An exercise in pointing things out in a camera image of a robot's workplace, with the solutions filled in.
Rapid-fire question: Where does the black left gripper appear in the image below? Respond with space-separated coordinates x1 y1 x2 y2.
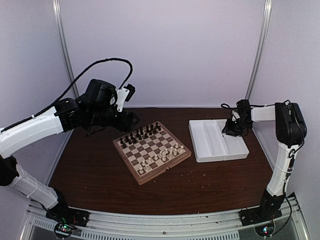
87 106 140 132

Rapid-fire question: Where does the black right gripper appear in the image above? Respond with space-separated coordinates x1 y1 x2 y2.
222 117 253 136

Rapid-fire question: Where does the white bishop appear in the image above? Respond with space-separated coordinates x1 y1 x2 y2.
138 167 145 176

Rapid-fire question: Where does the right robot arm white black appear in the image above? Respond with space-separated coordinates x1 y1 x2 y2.
222 99 307 226

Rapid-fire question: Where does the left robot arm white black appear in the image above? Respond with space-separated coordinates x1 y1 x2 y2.
0 79 140 222

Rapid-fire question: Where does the row of dark chess pieces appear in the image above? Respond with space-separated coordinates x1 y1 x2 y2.
118 122 162 149

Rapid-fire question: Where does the wooden chess board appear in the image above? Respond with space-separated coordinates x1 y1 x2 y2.
112 121 192 185

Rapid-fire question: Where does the right controller board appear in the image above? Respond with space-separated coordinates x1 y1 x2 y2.
254 223 275 238

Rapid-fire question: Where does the controller board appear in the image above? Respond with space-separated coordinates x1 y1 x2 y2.
53 223 76 238
254 223 275 238

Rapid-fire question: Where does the left controller board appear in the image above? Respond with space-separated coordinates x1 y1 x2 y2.
53 223 76 238

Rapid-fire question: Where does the white plastic tray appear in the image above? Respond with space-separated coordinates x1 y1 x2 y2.
188 119 250 163

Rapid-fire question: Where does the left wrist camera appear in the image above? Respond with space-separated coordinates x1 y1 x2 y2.
115 84 136 112

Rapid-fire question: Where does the left aluminium frame post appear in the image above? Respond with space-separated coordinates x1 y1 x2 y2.
52 0 75 83

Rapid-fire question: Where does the aluminium frame post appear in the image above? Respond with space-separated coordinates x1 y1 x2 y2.
245 0 273 100
52 0 75 83

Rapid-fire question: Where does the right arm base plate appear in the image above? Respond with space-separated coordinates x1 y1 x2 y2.
239 207 282 226

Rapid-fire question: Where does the right aluminium frame post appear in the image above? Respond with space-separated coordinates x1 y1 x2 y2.
245 0 273 100

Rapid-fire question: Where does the front aluminium rail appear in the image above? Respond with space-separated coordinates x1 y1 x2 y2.
21 196 313 240

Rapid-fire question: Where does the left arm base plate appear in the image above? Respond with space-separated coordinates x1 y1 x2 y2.
45 207 90 227

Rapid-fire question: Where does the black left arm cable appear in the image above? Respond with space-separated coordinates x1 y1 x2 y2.
31 57 135 118

